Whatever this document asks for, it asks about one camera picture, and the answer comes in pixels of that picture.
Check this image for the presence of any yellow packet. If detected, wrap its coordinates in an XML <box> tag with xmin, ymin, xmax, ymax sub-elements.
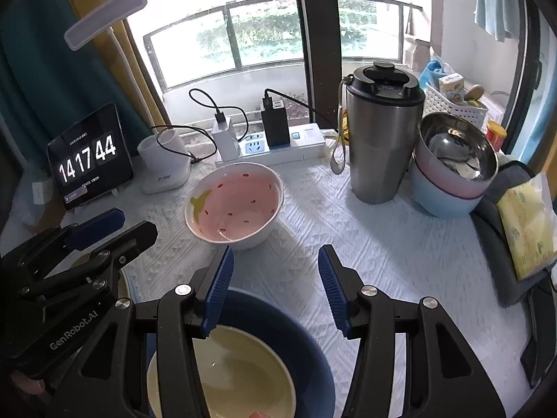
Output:
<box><xmin>338</xmin><ymin>107</ymin><xmax>352</xmax><ymax>148</ymax></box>

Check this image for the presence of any light blue bowl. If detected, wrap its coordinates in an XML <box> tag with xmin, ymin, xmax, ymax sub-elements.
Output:
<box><xmin>410</xmin><ymin>157</ymin><xmax>484</xmax><ymax>219</ymax></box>

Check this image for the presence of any balcony railing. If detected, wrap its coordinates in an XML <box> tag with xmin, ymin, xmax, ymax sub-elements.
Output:
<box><xmin>143</xmin><ymin>0</ymin><xmax>424</xmax><ymax>92</ymax></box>

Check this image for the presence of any dark blue bowl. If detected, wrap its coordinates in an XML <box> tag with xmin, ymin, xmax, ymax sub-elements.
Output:
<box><xmin>146</xmin><ymin>286</ymin><xmax>337</xmax><ymax>418</ymax></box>

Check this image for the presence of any white power strip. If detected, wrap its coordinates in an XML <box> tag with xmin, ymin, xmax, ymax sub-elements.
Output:
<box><xmin>214</xmin><ymin>124</ymin><xmax>327</xmax><ymax>167</ymax></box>

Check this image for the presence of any cream plate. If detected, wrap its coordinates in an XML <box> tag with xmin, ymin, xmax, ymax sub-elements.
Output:
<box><xmin>117</xmin><ymin>265</ymin><xmax>140</xmax><ymax>303</ymax></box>

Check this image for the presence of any blue plastic bag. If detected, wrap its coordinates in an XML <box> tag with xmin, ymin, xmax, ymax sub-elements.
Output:
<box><xmin>424</xmin><ymin>59</ymin><xmax>453</xmax><ymax>88</ymax></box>

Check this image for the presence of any steel tumbler with black lid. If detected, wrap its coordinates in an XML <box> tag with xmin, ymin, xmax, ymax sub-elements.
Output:
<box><xmin>329</xmin><ymin>62</ymin><xmax>426</xmax><ymax>204</ymax></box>

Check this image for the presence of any white desk lamp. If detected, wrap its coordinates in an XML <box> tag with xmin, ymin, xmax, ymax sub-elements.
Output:
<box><xmin>87</xmin><ymin>0</ymin><xmax>172</xmax><ymax>133</ymax></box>
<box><xmin>64</xmin><ymin>0</ymin><xmax>193</xmax><ymax>195</ymax></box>

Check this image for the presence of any small brown carton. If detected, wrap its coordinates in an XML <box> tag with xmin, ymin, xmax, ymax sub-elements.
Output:
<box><xmin>404</xmin><ymin>37</ymin><xmax>432</xmax><ymax>70</ymax></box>

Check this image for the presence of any white plastic basket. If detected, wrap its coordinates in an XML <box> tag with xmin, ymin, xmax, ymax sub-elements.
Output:
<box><xmin>423</xmin><ymin>82</ymin><xmax>490</xmax><ymax>129</ymax></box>

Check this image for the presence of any yellow and white carton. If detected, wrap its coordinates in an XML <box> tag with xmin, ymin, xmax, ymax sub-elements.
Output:
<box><xmin>437</xmin><ymin>73</ymin><xmax>464</xmax><ymax>101</ymax></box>

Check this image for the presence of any white charger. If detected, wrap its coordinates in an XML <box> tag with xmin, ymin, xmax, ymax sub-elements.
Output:
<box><xmin>212</xmin><ymin>115</ymin><xmax>241</xmax><ymax>162</ymax></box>

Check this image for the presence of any pink steel-lined bowl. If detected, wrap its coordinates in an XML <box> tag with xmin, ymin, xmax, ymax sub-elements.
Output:
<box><xmin>413</xmin><ymin>112</ymin><xmax>499</xmax><ymax>201</ymax></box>

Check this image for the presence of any teal curtain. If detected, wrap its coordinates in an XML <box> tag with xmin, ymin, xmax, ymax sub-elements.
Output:
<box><xmin>0</xmin><ymin>0</ymin><xmax>151</xmax><ymax>162</ymax></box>

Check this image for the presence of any cream bowl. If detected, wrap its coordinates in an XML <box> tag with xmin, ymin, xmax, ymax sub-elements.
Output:
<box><xmin>147</xmin><ymin>324</ymin><xmax>299</xmax><ymax>418</ymax></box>

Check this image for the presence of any tablet with clock display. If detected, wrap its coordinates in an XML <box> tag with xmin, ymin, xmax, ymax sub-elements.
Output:
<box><xmin>47</xmin><ymin>103</ymin><xmax>135</xmax><ymax>212</ymax></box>

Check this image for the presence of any black charger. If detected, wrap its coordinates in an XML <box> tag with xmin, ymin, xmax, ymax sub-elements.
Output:
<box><xmin>260</xmin><ymin>98</ymin><xmax>291</xmax><ymax>148</ymax></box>

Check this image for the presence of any pink spotted bowl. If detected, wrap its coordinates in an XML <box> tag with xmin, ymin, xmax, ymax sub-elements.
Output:
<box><xmin>184</xmin><ymin>162</ymin><xmax>285</xmax><ymax>252</ymax></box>

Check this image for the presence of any white tablet stand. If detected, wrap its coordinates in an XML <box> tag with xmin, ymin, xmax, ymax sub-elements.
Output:
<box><xmin>70</xmin><ymin>186</ymin><xmax>121</xmax><ymax>215</ymax></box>

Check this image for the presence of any person's left hand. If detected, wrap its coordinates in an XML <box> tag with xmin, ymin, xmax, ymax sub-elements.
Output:
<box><xmin>11</xmin><ymin>370</ymin><xmax>46</xmax><ymax>397</ymax></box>

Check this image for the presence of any black phone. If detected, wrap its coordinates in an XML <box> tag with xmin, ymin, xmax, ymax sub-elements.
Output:
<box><xmin>520</xmin><ymin>276</ymin><xmax>557</xmax><ymax>388</ymax></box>

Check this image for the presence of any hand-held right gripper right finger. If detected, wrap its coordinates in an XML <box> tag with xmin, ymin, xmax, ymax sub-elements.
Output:
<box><xmin>317</xmin><ymin>245</ymin><xmax>508</xmax><ymax>418</ymax></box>

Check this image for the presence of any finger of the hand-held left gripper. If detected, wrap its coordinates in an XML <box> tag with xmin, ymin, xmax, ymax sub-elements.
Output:
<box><xmin>17</xmin><ymin>221</ymin><xmax>158</xmax><ymax>299</ymax></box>
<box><xmin>0</xmin><ymin>208</ymin><xmax>126</xmax><ymax>279</ymax></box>

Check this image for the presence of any small white box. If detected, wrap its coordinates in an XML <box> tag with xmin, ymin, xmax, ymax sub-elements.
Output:
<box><xmin>32</xmin><ymin>180</ymin><xmax>54</xmax><ymax>204</ymax></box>

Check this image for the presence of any white textured tablecloth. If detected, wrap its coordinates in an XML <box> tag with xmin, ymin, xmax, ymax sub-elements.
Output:
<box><xmin>0</xmin><ymin>157</ymin><xmax>540</xmax><ymax>418</ymax></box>

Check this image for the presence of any red and yellow can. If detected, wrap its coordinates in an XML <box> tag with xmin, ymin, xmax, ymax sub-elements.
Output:
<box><xmin>485</xmin><ymin>119</ymin><xmax>508</xmax><ymax>151</ymax></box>

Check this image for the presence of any hanging light blue towel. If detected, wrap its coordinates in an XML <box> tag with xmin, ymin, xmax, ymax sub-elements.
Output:
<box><xmin>473</xmin><ymin>0</ymin><xmax>520</xmax><ymax>43</ymax></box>

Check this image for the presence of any black lamp cable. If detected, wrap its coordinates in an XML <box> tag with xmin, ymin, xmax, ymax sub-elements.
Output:
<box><xmin>151</xmin><ymin>125</ymin><xmax>219</xmax><ymax>165</ymax></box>

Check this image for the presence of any yellow tissue pack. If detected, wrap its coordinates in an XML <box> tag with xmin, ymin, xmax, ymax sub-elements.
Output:
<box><xmin>496</xmin><ymin>173</ymin><xmax>557</xmax><ymax>281</ymax></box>

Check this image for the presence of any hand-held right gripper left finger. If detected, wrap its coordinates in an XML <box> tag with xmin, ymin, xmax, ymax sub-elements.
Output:
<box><xmin>48</xmin><ymin>245</ymin><xmax>236</xmax><ymax>418</ymax></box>

